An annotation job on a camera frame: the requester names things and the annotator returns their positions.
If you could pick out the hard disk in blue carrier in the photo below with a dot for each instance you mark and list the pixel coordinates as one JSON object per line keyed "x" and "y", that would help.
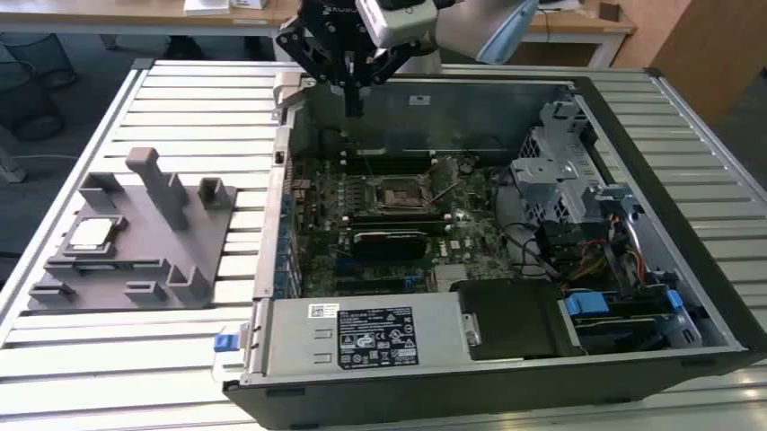
{"x": 586, "y": 305}

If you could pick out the white desk leg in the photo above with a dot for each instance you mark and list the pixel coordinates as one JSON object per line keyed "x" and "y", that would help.
{"x": 8, "y": 161}

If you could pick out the silver drive cage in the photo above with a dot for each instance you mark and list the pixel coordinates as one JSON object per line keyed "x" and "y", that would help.
{"x": 539, "y": 179}

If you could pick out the silver chipset heatsink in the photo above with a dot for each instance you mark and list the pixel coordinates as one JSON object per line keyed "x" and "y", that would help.
{"x": 452, "y": 274}

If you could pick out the blue case latch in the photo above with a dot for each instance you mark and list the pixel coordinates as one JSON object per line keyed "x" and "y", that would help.
{"x": 224, "y": 343}

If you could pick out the green RAM stick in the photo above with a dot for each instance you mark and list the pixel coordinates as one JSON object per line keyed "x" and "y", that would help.
{"x": 120, "y": 266}

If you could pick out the grey parts rack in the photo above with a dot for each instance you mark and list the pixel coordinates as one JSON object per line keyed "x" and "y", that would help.
{"x": 198, "y": 242}

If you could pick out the black PC case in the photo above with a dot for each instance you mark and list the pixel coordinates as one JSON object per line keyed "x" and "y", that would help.
{"x": 419, "y": 404}

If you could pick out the white box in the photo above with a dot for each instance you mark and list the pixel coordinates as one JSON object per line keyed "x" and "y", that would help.
{"x": 248, "y": 3}
{"x": 207, "y": 6}

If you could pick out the green motherboard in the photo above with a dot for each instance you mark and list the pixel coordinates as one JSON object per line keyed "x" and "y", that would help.
{"x": 323, "y": 265}

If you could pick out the wooden cabinet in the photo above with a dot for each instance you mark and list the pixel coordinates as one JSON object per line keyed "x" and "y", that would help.
{"x": 707, "y": 54}

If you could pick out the blue drive latch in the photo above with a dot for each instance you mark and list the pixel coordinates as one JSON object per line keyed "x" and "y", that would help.
{"x": 674, "y": 300}

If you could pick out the blue board connector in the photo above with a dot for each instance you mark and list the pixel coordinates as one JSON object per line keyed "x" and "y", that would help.
{"x": 411, "y": 282}

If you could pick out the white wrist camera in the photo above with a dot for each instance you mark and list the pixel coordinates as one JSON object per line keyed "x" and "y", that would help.
{"x": 402, "y": 24}

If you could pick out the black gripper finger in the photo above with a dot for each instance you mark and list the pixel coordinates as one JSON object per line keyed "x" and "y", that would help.
{"x": 383, "y": 67}
{"x": 299, "y": 49}

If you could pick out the silver CPU with green edge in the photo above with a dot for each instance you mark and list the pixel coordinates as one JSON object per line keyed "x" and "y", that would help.
{"x": 92, "y": 232}

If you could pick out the silver power supply unit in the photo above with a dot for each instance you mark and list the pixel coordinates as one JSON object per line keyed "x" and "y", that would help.
{"x": 294, "y": 341}

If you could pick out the black graphics card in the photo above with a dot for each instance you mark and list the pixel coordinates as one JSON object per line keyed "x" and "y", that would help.
{"x": 390, "y": 246}

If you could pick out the small black box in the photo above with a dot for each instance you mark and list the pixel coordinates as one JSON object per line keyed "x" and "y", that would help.
{"x": 610, "y": 11}

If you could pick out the CPU socket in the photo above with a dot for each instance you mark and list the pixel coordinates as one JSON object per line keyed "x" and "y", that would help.
{"x": 398, "y": 197}

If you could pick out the wooden desk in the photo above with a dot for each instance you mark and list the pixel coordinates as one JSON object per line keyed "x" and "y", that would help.
{"x": 90, "y": 19}

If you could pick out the black expansion slot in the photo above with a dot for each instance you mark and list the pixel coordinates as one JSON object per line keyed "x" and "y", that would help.
{"x": 368, "y": 284}

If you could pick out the coin cell battery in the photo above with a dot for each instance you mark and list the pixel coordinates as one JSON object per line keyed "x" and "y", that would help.
{"x": 466, "y": 167}

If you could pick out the black RAM slot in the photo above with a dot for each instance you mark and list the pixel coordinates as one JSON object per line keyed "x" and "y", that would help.
{"x": 390, "y": 157}
{"x": 390, "y": 167}
{"x": 395, "y": 220}
{"x": 395, "y": 228}

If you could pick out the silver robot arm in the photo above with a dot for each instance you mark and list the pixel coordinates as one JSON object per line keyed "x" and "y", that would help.
{"x": 462, "y": 31}

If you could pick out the black mesh bin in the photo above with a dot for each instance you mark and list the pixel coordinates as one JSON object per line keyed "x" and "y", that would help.
{"x": 44, "y": 54}
{"x": 24, "y": 103}

